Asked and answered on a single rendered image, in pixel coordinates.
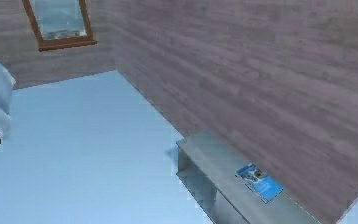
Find blue book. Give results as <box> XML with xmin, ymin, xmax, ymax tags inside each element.
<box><xmin>234</xmin><ymin>162</ymin><xmax>284</xmax><ymax>204</ymax></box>

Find brown framed window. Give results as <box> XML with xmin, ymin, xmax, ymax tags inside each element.
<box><xmin>21</xmin><ymin>0</ymin><xmax>98</xmax><ymax>52</ymax></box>

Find grey shelf unit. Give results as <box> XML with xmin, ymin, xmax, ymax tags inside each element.
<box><xmin>175</xmin><ymin>129</ymin><xmax>323</xmax><ymax>224</ymax></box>

